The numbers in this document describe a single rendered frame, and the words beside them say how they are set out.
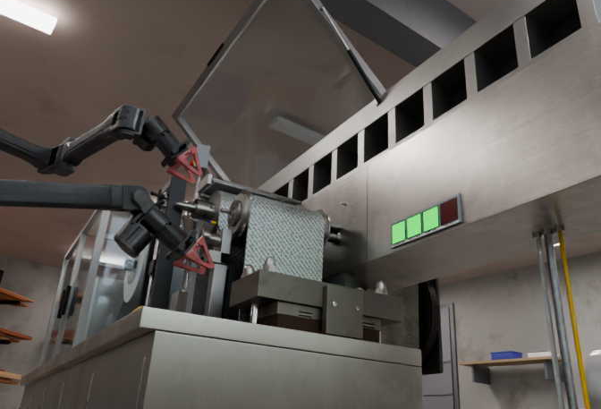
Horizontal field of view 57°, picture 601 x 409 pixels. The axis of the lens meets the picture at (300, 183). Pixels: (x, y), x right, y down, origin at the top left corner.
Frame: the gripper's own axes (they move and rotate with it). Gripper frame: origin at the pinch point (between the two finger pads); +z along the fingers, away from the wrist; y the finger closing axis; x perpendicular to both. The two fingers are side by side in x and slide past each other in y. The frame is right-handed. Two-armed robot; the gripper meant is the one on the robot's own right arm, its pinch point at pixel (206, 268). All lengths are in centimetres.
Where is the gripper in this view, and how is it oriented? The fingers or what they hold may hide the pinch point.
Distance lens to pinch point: 140.3
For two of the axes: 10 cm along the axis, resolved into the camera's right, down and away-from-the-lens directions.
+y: 5.0, -3.4, -8.0
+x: 5.0, -6.4, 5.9
